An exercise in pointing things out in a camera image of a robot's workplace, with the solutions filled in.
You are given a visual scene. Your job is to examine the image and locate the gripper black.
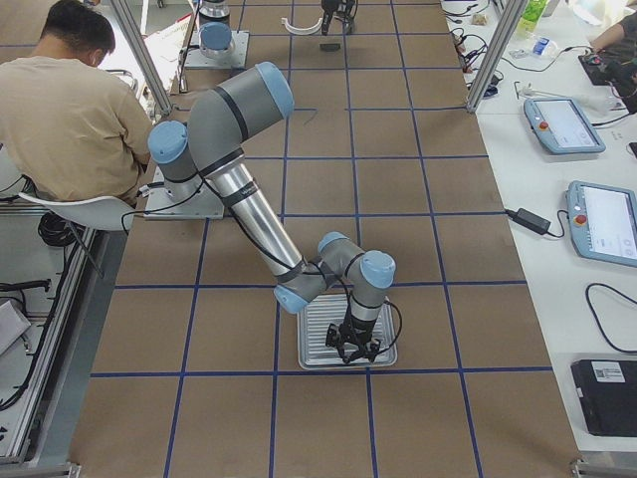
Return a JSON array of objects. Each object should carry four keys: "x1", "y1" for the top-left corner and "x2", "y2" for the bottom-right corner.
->
[
  {"x1": 320, "y1": 0, "x2": 356, "y2": 36},
  {"x1": 325, "y1": 321, "x2": 381, "y2": 364}
]

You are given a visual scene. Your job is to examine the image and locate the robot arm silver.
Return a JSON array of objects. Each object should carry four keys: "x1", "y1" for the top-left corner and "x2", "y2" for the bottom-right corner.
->
[
  {"x1": 195, "y1": 0, "x2": 358, "y2": 58},
  {"x1": 147, "y1": 62, "x2": 396, "y2": 365}
]

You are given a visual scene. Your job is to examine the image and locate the metal ribbed tray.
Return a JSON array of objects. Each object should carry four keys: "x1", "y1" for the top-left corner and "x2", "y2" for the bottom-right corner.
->
[{"x1": 297, "y1": 294, "x2": 397, "y2": 370}]

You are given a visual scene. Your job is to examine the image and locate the black brake pad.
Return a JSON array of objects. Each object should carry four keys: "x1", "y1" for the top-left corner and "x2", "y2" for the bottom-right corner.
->
[{"x1": 319, "y1": 43, "x2": 341, "y2": 52}]

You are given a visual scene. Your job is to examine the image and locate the white curved plastic clamp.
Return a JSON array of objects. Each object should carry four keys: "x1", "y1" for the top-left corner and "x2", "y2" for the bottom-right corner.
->
[{"x1": 281, "y1": 17, "x2": 322, "y2": 36}]

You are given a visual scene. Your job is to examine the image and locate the green drink bottle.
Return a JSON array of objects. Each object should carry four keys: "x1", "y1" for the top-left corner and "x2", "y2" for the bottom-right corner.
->
[{"x1": 516, "y1": 0, "x2": 548, "y2": 38}]

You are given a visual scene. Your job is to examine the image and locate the black power adapter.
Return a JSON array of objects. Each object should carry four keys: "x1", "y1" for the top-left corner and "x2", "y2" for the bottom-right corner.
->
[{"x1": 505, "y1": 208, "x2": 550, "y2": 235}]

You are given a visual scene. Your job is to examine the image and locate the teach pendant upper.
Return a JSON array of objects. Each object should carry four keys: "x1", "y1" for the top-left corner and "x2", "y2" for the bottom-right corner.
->
[{"x1": 524, "y1": 98, "x2": 606, "y2": 155}]

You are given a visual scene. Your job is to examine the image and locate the teach pendant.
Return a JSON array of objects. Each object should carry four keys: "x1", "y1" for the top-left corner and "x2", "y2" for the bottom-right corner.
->
[
  {"x1": 524, "y1": 98, "x2": 606, "y2": 155},
  {"x1": 565, "y1": 181, "x2": 636, "y2": 267}
]

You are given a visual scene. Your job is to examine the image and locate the black box device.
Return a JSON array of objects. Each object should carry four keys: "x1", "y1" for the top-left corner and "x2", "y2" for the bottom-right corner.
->
[{"x1": 570, "y1": 359, "x2": 636, "y2": 437}]

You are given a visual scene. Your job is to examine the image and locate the teach pendant lower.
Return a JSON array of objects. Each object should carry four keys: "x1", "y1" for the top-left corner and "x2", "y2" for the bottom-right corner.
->
[{"x1": 565, "y1": 181, "x2": 636, "y2": 267}]

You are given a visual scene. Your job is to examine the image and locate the person at right table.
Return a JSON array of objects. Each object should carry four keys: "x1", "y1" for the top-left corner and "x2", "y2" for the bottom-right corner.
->
[{"x1": 590, "y1": 13, "x2": 636, "y2": 113}]

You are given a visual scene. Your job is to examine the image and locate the man in beige shirt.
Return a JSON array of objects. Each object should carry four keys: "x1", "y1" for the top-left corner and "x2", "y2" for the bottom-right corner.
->
[{"x1": 1, "y1": 1, "x2": 152, "y2": 205}]

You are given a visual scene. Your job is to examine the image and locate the white chair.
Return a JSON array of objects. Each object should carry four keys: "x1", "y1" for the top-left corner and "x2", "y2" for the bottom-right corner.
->
[{"x1": 18, "y1": 192, "x2": 135, "y2": 278}]

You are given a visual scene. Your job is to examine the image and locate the bundle of black cables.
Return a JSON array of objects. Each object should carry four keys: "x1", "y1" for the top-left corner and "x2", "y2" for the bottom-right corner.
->
[{"x1": 442, "y1": 0, "x2": 504, "y2": 99}]

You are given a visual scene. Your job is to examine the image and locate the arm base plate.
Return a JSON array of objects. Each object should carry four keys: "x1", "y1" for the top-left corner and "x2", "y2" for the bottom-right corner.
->
[
  {"x1": 144, "y1": 167, "x2": 225, "y2": 220},
  {"x1": 182, "y1": 30, "x2": 249, "y2": 70}
]

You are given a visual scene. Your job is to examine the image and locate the aluminium frame post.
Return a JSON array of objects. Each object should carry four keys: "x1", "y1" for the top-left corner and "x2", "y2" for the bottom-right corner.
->
[{"x1": 466, "y1": 0, "x2": 528, "y2": 114}]

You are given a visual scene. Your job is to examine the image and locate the black cable on table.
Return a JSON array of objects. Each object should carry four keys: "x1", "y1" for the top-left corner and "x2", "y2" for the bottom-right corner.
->
[{"x1": 584, "y1": 282, "x2": 637, "y2": 355}]

